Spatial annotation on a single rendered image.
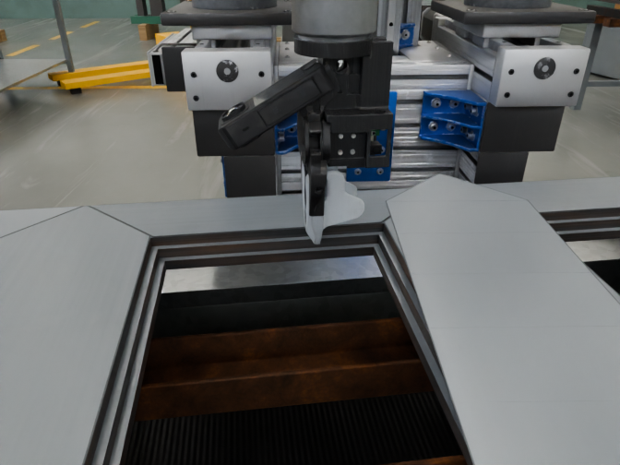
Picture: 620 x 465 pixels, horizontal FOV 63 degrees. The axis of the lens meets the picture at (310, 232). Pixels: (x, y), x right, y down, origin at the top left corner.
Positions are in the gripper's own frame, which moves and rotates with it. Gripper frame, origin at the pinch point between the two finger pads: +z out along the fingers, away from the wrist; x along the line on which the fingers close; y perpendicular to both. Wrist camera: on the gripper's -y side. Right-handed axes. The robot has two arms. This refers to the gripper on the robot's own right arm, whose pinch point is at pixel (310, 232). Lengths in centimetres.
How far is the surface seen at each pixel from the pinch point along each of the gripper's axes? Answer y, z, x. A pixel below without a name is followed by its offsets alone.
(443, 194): 18.6, 0.8, 9.3
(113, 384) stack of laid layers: -17.4, 2.2, -17.7
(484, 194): 23.9, 0.8, 8.6
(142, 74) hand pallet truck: -99, 77, 455
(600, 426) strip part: 16.0, 0.9, -27.1
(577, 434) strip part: 14.1, 0.9, -27.4
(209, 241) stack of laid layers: -11.0, 2.0, 3.0
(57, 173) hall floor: -115, 86, 239
